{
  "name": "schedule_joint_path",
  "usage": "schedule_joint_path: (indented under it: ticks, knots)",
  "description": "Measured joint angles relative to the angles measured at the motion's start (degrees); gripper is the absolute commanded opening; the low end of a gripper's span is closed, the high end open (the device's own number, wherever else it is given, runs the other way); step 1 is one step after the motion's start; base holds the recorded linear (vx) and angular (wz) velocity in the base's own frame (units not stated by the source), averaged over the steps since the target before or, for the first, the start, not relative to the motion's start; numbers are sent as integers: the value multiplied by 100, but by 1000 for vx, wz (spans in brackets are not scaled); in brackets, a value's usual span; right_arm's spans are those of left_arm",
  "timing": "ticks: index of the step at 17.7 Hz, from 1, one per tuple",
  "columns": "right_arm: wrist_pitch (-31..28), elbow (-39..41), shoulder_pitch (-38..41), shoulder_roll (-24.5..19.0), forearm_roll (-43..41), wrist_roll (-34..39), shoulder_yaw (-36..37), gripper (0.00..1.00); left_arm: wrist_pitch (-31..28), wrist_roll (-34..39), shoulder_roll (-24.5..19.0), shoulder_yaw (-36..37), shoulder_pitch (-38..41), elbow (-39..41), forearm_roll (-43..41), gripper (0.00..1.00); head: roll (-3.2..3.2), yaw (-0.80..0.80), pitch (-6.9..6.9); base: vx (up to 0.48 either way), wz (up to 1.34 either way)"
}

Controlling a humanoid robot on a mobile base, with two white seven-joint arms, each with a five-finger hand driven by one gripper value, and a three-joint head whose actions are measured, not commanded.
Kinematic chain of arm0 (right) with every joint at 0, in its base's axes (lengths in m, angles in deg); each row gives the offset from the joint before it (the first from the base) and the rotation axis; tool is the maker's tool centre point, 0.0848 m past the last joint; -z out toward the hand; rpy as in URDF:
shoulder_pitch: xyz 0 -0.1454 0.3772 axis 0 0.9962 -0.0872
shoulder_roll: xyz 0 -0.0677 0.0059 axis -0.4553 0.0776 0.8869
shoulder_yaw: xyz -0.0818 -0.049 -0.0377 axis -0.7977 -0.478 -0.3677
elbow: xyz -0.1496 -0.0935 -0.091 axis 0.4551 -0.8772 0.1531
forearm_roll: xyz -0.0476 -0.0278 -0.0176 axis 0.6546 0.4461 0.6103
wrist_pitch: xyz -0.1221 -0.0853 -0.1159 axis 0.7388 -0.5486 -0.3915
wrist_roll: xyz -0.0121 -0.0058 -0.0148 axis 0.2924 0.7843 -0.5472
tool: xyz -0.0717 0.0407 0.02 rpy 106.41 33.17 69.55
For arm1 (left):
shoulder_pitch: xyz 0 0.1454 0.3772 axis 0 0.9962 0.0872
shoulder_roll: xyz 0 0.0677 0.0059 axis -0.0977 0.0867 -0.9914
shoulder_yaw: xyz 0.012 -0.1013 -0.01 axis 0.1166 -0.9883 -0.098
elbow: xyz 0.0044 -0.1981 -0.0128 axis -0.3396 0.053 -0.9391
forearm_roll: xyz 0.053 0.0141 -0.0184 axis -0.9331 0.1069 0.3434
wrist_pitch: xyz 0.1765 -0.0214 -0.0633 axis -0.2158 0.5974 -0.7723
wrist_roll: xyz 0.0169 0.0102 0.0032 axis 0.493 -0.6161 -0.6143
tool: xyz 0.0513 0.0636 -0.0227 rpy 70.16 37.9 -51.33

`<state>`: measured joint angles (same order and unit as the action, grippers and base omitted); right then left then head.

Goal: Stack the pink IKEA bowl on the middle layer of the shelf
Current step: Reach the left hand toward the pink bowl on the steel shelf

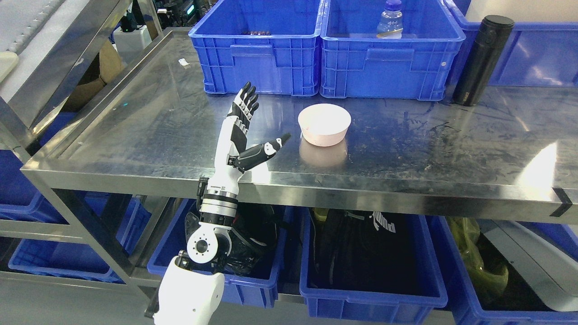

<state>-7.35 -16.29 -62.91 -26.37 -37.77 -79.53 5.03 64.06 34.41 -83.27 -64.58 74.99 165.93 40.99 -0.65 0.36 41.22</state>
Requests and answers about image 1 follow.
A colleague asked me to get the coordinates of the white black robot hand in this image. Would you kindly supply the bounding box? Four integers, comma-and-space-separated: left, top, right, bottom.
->
208, 81, 291, 197

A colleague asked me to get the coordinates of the pink plastic bowl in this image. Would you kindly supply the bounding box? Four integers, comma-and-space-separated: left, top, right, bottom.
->
298, 103, 352, 147

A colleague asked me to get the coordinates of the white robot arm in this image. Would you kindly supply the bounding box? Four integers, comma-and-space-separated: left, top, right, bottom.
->
151, 176, 239, 325

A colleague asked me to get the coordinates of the steel shelf rack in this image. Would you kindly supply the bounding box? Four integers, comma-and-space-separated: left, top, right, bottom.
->
0, 0, 132, 149

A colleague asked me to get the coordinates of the steel table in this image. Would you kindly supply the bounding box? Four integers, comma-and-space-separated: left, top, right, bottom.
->
22, 28, 577, 291

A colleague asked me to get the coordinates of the blue bin with black bag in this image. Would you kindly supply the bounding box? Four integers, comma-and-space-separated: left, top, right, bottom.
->
147, 198, 294, 308

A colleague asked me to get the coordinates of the blue crate with dark items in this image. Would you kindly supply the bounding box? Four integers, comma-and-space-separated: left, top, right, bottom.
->
188, 0, 326, 97

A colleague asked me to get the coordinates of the blue bin with puma bag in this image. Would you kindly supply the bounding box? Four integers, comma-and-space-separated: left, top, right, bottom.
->
298, 207, 449, 325

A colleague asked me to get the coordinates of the blue crate with bottle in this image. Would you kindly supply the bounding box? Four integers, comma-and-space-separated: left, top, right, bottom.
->
319, 0, 465, 101

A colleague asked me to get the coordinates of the clear plastic water bottle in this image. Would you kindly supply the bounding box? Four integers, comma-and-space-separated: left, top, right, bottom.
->
376, 0, 403, 39

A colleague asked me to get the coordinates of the blue bin with yellow bag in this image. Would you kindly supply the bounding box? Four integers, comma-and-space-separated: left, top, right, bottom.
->
426, 216, 577, 325

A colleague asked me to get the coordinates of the black thermos flask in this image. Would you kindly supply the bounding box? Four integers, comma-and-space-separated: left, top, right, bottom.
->
452, 15, 515, 107

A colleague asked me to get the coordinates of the blue crate far right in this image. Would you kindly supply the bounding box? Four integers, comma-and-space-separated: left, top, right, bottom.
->
445, 0, 578, 87

